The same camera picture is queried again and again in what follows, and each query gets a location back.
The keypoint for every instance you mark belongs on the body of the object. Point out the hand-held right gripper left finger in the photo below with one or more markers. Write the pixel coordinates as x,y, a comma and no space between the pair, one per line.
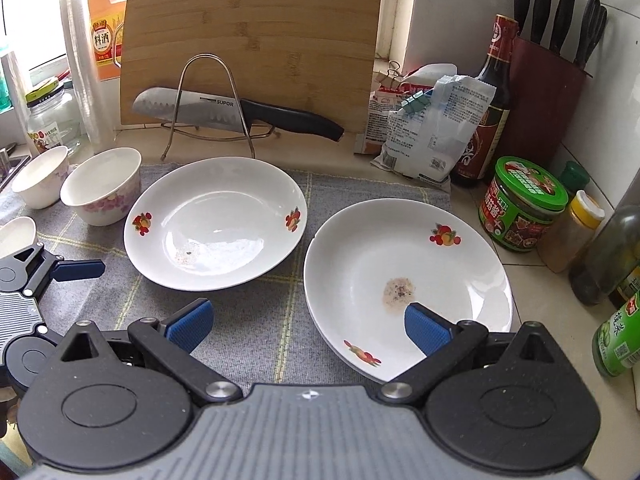
192,322

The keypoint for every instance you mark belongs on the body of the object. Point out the white floral bowl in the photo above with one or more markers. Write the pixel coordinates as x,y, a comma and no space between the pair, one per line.
102,185
40,177
17,235

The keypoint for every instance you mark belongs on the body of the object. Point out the dark soy sauce bottle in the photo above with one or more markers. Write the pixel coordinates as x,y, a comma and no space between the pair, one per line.
492,110

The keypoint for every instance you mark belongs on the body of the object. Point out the black kitchen scissors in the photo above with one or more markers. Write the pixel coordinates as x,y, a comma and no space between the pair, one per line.
592,30

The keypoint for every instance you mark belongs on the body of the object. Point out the glass jar yellow-green lid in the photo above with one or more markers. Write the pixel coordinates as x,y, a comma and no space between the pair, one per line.
50,120

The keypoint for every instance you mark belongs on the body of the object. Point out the orange cooking wine jug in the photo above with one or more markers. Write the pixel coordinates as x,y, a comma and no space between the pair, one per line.
102,40

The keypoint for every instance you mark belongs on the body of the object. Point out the bamboo cutting board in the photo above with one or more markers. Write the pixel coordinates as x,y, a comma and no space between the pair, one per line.
250,25

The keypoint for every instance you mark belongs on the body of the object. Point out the green label plastic bottle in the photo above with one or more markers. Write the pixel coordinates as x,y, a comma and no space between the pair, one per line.
617,345

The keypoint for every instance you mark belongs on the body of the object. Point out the red capped oil bottle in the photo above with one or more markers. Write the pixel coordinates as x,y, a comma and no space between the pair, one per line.
600,260

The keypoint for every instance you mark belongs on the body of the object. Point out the grey teal checked cloth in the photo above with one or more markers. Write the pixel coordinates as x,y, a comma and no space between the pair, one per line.
280,330

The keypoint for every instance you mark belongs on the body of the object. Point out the orange white seasoning bag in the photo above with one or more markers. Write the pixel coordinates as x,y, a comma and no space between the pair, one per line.
380,125

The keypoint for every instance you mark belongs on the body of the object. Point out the dark red knife block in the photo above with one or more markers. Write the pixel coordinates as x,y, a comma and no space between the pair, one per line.
545,105

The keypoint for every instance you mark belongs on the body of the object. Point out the cling film roll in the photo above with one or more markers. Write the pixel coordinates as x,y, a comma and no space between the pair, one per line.
87,85
17,95

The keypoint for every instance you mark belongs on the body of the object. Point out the green binder clip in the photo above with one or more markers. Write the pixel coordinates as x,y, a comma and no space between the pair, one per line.
415,102

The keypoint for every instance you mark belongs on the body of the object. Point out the black binder clip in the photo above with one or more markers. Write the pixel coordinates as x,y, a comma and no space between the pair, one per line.
389,77

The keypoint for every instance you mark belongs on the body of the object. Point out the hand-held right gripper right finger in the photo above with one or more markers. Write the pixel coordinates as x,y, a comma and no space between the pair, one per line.
425,330

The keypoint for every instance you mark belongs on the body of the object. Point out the steel sink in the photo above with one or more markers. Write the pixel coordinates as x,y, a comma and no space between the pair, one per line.
12,170

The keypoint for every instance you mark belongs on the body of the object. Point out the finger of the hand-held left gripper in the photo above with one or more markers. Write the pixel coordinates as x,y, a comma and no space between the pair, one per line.
80,269

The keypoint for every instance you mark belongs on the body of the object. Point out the yellow lidded spice jar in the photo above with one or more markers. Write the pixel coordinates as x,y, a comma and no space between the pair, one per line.
570,235

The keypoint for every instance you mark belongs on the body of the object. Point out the green capped small bottle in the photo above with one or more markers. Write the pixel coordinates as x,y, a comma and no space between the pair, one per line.
575,175

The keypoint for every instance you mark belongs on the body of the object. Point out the green lidded sauce jar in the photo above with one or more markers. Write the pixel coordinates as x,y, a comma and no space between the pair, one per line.
522,205

